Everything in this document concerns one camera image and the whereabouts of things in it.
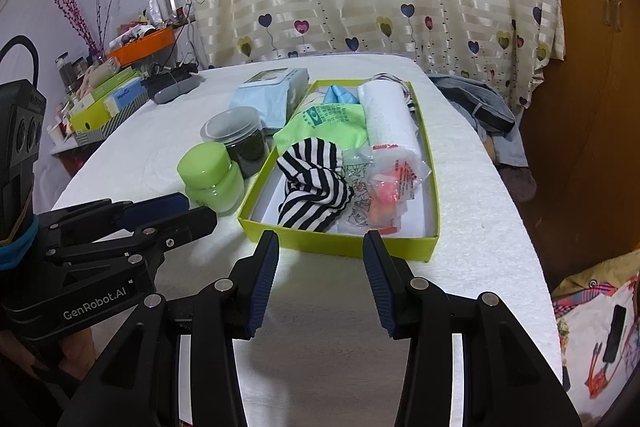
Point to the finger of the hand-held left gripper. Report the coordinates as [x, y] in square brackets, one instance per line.
[190, 222]
[160, 204]

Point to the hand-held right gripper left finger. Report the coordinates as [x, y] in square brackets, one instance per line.
[262, 282]

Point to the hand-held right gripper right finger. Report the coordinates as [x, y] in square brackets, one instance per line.
[382, 287]

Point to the yellow-green cardboard box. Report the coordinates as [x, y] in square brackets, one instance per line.
[325, 242]

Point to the clear packet with orange item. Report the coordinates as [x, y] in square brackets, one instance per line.
[395, 187]

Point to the black and white striped cloth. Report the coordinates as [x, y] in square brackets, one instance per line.
[310, 187]

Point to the green printed cloth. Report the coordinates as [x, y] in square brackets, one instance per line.
[325, 122]

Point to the white towel roll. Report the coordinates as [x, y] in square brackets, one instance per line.
[387, 117]

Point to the blue face mask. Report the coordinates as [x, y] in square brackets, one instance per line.
[340, 96]

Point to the green cream jar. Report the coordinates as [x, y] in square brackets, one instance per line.
[205, 167]

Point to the dark jar with frosted lid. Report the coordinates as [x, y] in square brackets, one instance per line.
[232, 122]

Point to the yellow-green storage box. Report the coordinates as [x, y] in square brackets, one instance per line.
[87, 119]

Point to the blue and white box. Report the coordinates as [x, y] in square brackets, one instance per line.
[125, 97]

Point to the white tablecloth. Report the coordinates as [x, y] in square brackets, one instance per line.
[480, 217]

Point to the light green flat box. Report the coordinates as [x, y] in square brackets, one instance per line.
[117, 82]

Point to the light blue wet wipes pack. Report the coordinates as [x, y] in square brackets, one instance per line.
[265, 99]

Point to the orange tray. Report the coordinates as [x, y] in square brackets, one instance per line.
[145, 43]

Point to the dark glass jar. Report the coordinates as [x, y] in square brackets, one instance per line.
[64, 69]

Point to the pile of packets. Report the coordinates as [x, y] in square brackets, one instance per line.
[135, 32]

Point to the colourful printed bedsheet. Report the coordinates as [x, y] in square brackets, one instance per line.
[590, 297]

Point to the black phone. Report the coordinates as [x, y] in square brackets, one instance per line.
[615, 332]

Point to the wooden wardrobe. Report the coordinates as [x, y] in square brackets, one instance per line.
[590, 132]

